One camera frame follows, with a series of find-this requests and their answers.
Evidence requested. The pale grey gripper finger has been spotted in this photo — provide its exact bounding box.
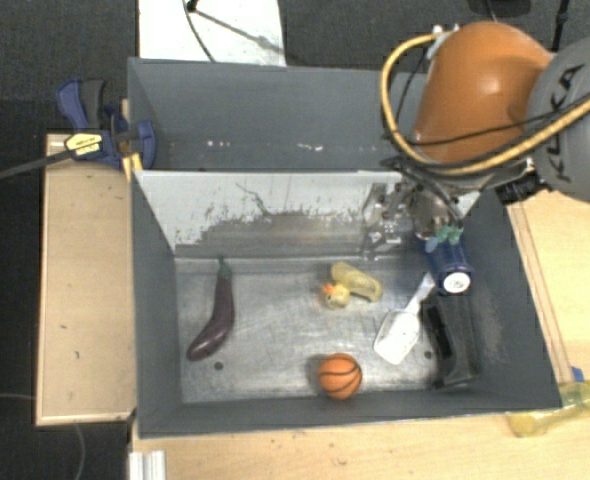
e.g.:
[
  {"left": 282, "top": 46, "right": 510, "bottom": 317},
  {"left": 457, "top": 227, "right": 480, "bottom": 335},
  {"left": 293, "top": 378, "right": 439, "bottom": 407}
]
[
  {"left": 360, "top": 225, "right": 405, "bottom": 262},
  {"left": 361, "top": 182, "right": 405, "bottom": 227}
]

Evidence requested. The yellow rubber duck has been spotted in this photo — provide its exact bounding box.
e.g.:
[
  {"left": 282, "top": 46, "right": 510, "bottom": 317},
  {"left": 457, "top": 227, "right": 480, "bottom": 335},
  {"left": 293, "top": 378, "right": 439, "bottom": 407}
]
[{"left": 320, "top": 261, "right": 384, "bottom": 311}]

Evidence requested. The blue cylinder with white end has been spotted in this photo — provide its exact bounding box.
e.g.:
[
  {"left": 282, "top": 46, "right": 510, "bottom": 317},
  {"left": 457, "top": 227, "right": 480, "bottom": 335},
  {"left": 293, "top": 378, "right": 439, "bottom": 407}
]
[{"left": 421, "top": 234, "right": 477, "bottom": 297}]

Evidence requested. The white plastic scoop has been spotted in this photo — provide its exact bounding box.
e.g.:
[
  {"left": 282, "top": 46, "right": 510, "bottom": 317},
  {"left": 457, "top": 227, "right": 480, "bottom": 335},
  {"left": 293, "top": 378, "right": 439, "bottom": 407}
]
[{"left": 372, "top": 272, "right": 437, "bottom": 366}]

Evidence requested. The black plastic block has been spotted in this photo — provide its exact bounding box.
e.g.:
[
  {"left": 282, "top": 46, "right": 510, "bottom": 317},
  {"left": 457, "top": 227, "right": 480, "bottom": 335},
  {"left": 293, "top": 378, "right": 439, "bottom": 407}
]
[{"left": 420, "top": 294, "right": 482, "bottom": 391}]

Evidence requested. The grey metal bin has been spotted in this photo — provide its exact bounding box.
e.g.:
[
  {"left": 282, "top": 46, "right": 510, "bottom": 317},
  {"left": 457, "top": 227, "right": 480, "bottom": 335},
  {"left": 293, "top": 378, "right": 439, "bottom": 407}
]
[{"left": 126, "top": 56, "right": 564, "bottom": 439}]

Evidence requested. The orange toy basketball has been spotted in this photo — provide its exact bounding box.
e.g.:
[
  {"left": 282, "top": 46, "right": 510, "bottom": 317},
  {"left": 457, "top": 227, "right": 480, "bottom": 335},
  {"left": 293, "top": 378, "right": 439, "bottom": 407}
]
[{"left": 316, "top": 352, "right": 364, "bottom": 401}]

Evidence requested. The purple toy eggplant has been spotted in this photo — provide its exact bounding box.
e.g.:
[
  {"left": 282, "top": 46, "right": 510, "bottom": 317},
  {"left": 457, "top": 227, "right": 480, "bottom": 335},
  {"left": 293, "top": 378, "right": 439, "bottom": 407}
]
[{"left": 185, "top": 255, "right": 237, "bottom": 363}]

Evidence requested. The pale wood board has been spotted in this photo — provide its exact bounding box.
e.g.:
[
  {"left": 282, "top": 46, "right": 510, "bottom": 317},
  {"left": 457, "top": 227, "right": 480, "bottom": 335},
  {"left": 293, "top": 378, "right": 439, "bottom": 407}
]
[{"left": 35, "top": 132, "right": 137, "bottom": 427}]

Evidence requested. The black cylinder on white bracket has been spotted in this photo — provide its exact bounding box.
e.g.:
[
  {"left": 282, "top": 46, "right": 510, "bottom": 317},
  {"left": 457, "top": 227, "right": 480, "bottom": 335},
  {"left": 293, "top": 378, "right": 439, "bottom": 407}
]
[{"left": 494, "top": 161, "right": 547, "bottom": 205}]

